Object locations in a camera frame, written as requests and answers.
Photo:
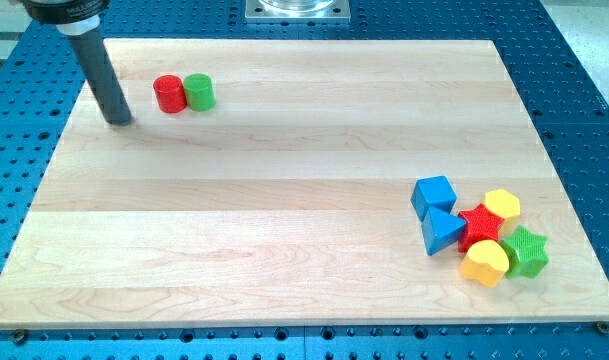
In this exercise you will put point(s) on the red cylinder block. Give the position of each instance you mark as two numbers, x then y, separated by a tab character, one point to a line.
169	92

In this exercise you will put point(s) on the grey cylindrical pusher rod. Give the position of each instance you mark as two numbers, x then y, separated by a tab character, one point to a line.
87	43

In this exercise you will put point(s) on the black robot arm flange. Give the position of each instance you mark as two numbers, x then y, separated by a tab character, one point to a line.
59	12

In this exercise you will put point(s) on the blue cube block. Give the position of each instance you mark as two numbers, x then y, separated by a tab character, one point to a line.
433	192

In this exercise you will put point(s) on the light wooden board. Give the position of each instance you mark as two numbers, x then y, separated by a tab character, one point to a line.
288	203

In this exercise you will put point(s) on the green cylinder block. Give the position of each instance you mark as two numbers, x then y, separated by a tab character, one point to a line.
199	92

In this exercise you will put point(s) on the blue triangle block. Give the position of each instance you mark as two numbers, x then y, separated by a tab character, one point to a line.
440	230

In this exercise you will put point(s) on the red star block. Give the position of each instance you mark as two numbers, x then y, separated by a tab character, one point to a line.
481	224

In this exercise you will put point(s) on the yellow heart block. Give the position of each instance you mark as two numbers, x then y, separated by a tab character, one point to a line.
485	262

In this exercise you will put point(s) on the yellow hexagon block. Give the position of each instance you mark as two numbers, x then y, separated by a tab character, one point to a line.
505	205

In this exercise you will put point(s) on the green star block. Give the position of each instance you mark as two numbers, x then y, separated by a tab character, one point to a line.
526	253

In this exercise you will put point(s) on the blue perforated metal table plate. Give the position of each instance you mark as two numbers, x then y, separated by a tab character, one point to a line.
40	81

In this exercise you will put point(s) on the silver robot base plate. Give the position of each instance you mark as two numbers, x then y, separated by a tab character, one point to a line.
297	11

